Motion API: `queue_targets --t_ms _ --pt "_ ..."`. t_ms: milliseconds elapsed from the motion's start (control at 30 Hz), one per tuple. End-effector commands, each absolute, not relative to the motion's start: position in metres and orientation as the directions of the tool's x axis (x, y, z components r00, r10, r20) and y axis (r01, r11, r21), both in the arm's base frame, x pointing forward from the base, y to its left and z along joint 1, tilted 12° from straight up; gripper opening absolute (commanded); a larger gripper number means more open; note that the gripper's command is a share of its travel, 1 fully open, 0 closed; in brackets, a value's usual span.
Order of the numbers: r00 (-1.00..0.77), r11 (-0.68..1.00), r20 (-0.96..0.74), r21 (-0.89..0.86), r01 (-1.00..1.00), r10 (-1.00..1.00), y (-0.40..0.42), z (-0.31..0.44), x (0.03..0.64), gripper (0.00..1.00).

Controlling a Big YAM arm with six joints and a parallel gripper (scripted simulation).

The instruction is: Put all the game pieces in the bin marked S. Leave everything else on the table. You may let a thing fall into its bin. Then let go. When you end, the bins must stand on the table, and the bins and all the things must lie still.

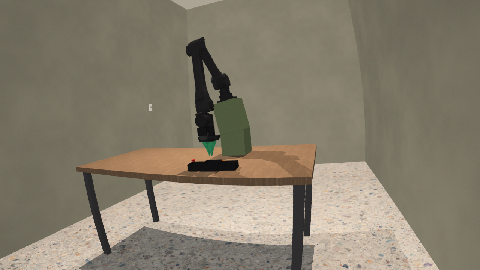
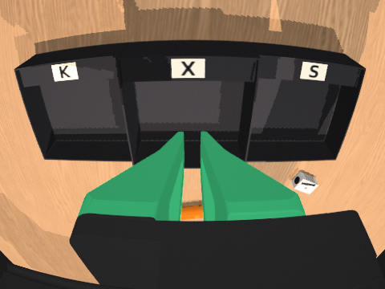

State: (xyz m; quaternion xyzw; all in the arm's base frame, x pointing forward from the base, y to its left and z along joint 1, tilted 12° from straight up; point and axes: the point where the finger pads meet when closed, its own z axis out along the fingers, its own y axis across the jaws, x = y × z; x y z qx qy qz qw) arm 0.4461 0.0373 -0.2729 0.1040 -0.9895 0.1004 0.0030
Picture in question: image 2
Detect orange aa battery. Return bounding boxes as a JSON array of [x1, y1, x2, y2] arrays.
[[181, 205, 203, 220]]

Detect black rack of three bins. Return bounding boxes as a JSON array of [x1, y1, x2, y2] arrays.
[[14, 40, 366, 169]]

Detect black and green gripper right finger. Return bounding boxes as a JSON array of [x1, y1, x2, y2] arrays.
[[201, 132, 306, 221]]

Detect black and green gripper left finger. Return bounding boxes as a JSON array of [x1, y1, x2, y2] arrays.
[[78, 132, 184, 221]]

